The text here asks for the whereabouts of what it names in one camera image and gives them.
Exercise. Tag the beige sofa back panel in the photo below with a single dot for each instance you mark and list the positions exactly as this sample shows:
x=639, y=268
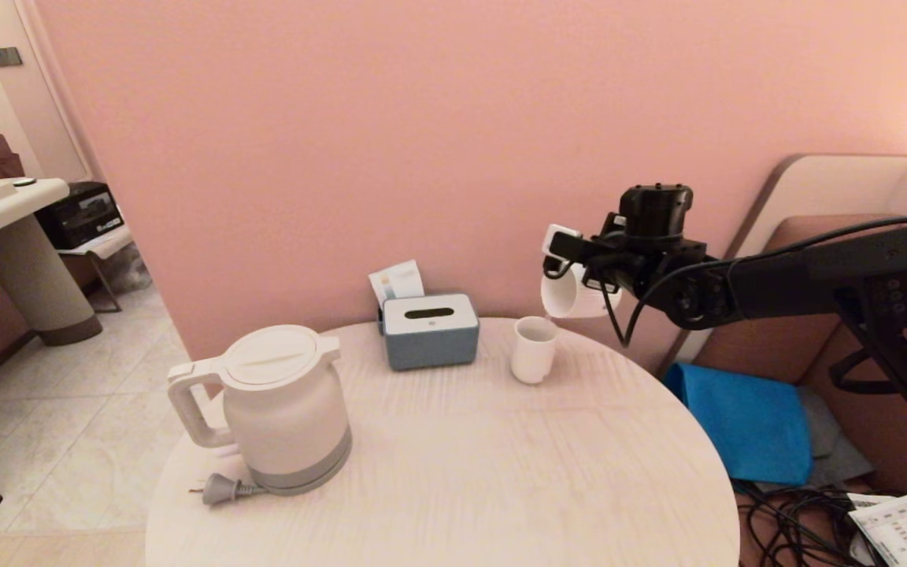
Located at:
x=816, y=187

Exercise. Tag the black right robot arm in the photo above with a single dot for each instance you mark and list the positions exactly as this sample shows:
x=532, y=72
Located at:
x=816, y=276

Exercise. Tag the white ribbed mug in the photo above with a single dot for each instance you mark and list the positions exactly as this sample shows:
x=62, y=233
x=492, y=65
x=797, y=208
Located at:
x=564, y=299

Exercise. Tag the clear plastic bag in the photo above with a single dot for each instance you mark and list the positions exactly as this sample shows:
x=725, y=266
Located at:
x=127, y=270

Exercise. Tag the grey wall plate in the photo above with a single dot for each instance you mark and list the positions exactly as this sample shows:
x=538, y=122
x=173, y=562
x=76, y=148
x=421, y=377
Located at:
x=5, y=57

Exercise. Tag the white paper packets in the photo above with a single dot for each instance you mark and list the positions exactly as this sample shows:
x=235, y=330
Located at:
x=398, y=280

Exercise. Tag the white pedestal counter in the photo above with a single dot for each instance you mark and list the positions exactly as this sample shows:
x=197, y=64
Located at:
x=35, y=272

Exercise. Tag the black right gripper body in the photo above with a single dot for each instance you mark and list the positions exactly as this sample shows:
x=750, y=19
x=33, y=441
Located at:
x=619, y=253

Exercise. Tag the grey round kettle base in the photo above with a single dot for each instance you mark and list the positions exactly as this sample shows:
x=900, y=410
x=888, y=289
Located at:
x=308, y=487

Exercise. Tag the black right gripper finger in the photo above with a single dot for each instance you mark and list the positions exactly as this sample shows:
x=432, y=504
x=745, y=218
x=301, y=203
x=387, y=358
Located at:
x=612, y=282
x=591, y=277

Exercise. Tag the brown upholstered sofa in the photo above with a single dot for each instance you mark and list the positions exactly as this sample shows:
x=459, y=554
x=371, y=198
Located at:
x=768, y=346

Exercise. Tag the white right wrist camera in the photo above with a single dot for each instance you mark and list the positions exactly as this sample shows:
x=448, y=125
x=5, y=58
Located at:
x=560, y=248

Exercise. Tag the grey folded cloth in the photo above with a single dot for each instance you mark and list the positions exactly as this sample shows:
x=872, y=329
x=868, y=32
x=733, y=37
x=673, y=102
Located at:
x=833, y=459

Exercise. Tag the small white stool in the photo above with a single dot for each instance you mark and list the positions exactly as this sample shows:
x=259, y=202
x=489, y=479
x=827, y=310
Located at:
x=105, y=245

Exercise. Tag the white electric kettle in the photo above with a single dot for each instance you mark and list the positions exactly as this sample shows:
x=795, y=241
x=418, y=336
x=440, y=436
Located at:
x=292, y=405

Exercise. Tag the blue-grey tissue box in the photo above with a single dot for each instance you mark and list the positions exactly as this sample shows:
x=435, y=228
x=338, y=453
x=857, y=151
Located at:
x=430, y=343

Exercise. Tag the blue folded cloth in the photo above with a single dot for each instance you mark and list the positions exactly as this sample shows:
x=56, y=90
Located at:
x=745, y=425

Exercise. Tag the printed paper sheet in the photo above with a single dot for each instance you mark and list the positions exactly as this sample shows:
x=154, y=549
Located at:
x=902, y=535

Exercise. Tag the black box appliance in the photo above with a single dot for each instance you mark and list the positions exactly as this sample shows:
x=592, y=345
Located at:
x=78, y=219

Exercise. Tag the grey power plug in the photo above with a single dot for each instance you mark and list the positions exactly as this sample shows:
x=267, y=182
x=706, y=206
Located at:
x=223, y=489

